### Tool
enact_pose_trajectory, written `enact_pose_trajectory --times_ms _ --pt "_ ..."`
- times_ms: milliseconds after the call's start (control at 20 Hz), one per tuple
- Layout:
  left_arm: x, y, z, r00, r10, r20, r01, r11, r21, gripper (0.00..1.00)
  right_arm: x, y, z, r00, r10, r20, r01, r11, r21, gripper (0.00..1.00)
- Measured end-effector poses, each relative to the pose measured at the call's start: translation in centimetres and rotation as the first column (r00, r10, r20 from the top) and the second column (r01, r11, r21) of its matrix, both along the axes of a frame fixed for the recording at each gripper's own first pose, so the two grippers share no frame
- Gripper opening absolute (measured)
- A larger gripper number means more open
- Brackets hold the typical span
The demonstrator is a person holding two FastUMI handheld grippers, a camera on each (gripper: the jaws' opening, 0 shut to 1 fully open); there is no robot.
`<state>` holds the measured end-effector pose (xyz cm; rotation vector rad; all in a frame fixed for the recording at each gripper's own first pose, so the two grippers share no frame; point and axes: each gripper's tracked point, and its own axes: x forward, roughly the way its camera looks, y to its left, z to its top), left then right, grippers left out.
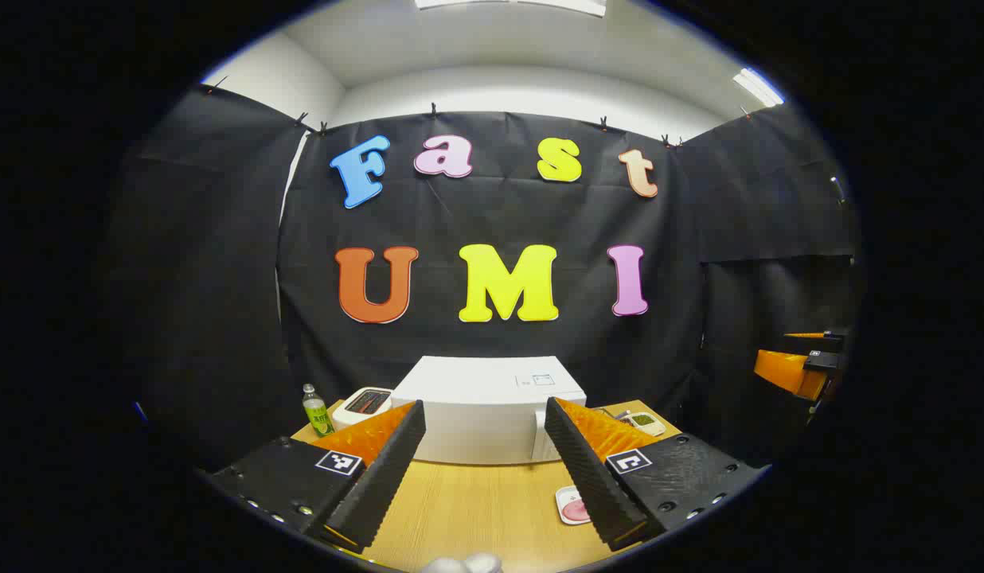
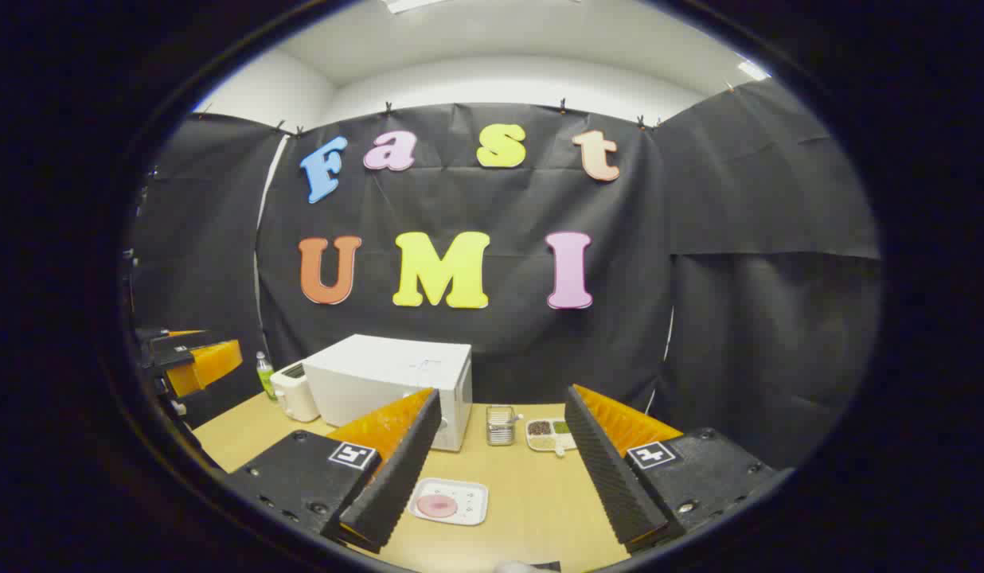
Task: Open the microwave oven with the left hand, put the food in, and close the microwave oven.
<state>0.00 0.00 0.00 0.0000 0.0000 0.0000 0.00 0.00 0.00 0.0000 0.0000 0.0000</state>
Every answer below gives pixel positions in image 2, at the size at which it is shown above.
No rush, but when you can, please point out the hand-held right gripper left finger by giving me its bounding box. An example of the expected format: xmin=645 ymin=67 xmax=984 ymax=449
xmin=221 ymin=388 xmax=443 ymax=554

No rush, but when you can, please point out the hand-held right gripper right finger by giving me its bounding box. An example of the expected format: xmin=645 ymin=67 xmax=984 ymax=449
xmin=564 ymin=384 xmax=783 ymax=555

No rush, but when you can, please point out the white square plate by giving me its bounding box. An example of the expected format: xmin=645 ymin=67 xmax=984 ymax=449
xmin=408 ymin=477 xmax=490 ymax=527

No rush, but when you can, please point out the white microwave oven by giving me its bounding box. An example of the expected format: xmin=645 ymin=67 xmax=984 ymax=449
xmin=303 ymin=334 xmax=474 ymax=453

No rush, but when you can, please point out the white divided condiment dish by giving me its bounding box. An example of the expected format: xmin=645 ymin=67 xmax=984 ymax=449
xmin=525 ymin=418 xmax=579 ymax=456

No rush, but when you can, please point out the white toaster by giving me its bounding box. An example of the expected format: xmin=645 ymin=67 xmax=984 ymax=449
xmin=270 ymin=361 xmax=322 ymax=423

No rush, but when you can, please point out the small clear glass container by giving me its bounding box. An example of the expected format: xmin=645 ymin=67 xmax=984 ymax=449
xmin=486 ymin=405 xmax=518 ymax=447

